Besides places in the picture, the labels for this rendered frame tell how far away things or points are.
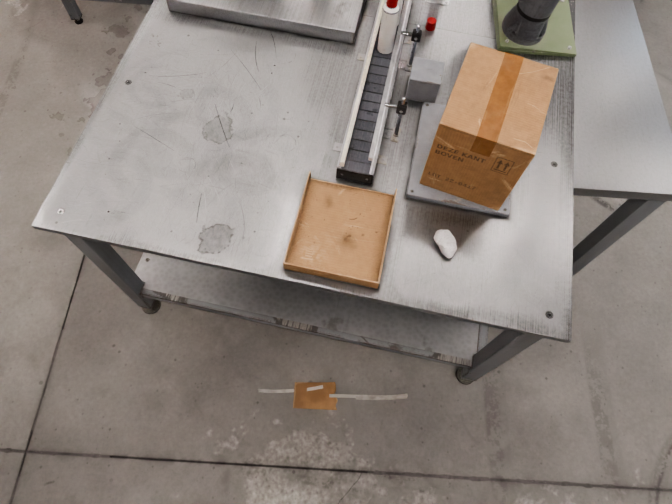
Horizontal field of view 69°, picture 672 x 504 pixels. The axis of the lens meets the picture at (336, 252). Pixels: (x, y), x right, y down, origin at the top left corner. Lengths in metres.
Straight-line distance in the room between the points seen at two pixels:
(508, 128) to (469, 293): 0.44
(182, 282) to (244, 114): 0.76
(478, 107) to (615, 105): 0.70
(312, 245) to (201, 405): 1.00
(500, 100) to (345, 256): 0.57
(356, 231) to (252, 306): 0.71
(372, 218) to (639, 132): 0.93
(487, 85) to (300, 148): 0.57
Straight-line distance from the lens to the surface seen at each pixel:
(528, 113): 1.35
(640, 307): 2.61
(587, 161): 1.73
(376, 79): 1.67
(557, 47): 1.99
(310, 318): 1.93
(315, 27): 1.84
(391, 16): 1.65
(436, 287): 1.36
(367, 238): 1.38
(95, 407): 2.27
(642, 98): 1.99
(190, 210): 1.47
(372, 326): 1.93
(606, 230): 2.03
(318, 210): 1.42
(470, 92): 1.35
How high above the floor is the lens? 2.07
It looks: 65 degrees down
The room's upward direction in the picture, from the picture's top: 4 degrees clockwise
